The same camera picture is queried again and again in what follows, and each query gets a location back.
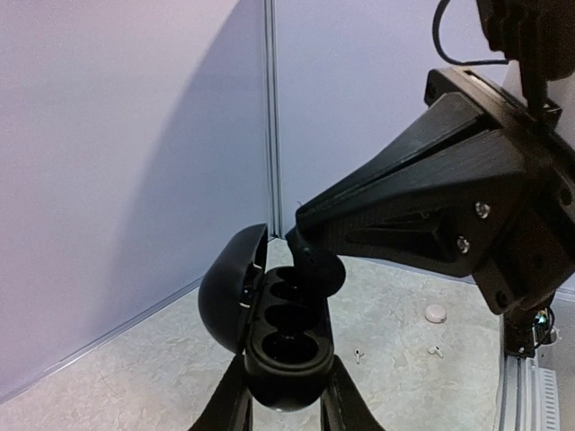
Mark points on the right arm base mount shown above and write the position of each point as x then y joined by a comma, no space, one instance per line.
524,331

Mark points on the black earbud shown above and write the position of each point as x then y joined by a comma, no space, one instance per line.
320,270

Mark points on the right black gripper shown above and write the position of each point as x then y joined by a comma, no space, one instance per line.
445,210

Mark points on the white earbud lower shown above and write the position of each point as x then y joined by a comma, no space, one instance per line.
436,351

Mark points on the white round charging case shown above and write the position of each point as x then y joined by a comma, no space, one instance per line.
436,314

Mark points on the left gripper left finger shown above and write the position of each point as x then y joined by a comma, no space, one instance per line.
230,406

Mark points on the aluminium front rail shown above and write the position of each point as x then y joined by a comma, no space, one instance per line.
527,397

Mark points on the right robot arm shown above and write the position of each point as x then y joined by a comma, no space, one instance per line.
539,35

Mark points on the black earbud charging case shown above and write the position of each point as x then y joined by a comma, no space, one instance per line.
271,318

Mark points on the right aluminium frame post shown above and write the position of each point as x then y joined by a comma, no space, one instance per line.
272,116

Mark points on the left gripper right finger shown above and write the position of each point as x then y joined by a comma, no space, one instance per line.
342,407

